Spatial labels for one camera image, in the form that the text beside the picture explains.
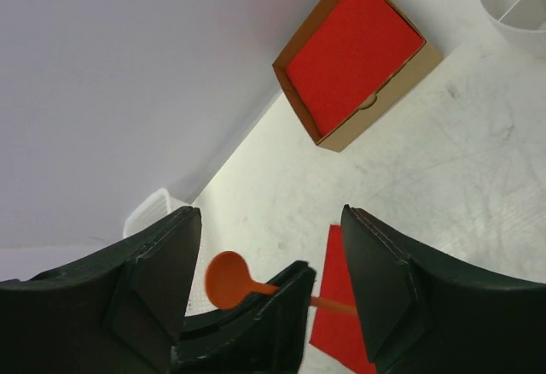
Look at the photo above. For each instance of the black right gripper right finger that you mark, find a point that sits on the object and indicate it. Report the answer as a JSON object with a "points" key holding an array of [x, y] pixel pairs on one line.
{"points": [[424, 311]]}

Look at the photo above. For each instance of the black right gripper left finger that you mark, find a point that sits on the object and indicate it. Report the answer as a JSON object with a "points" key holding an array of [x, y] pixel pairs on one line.
{"points": [[118, 310]]}

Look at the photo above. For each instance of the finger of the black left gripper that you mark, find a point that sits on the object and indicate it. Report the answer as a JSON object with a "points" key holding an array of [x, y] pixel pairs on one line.
{"points": [[264, 334]]}

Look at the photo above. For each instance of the orange plastic spoon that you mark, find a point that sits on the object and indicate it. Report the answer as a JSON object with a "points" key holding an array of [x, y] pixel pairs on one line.
{"points": [[228, 281]]}

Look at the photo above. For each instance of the red paper napkin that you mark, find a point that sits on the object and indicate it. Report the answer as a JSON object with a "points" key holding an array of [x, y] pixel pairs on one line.
{"points": [[339, 335]]}

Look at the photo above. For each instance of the red napkin stack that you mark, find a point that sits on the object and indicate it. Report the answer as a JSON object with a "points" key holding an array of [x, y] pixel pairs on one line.
{"points": [[359, 45]]}

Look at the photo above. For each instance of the white plastic basket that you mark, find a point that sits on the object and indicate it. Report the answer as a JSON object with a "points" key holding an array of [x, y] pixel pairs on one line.
{"points": [[152, 210]]}

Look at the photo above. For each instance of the brown cardboard box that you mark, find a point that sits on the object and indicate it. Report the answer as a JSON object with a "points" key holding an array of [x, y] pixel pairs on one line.
{"points": [[405, 78]]}

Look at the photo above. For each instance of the white utensil holder cup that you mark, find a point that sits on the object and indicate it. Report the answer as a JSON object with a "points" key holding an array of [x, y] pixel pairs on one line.
{"points": [[520, 22]]}

